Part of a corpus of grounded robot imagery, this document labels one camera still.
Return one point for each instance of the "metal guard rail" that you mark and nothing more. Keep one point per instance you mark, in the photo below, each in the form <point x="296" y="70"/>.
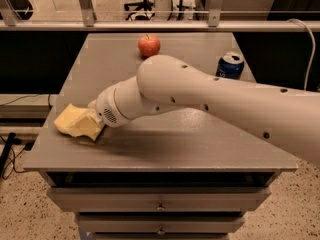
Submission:
<point x="164" y="15"/>

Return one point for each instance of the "upper drawer with knob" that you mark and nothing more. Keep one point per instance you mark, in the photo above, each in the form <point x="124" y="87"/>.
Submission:
<point x="216" y="199"/>

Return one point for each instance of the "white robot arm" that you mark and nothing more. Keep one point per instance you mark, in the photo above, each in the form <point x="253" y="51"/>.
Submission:
<point x="286" y="118"/>

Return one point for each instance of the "blue pepsi can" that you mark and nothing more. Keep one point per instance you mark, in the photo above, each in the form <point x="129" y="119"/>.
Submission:
<point x="230" y="65"/>

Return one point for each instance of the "red apple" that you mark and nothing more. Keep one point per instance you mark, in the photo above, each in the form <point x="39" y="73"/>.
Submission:
<point x="149" y="45"/>

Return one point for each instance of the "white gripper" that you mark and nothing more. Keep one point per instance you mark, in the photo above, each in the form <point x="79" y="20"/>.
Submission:
<point x="105" y="109"/>

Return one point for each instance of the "drawer with knob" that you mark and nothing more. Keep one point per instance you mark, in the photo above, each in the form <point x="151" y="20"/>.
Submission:
<point x="160" y="223"/>
<point x="216" y="199"/>

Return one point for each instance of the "yellow sponge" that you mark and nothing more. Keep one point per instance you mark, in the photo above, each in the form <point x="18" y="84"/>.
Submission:
<point x="69" y="114"/>

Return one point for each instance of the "grey drawer cabinet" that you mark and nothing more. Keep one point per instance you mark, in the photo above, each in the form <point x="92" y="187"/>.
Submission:
<point x="185" y="148"/>

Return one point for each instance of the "lower drawer with knob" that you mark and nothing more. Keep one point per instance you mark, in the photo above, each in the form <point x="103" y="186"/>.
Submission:
<point x="160" y="223"/>

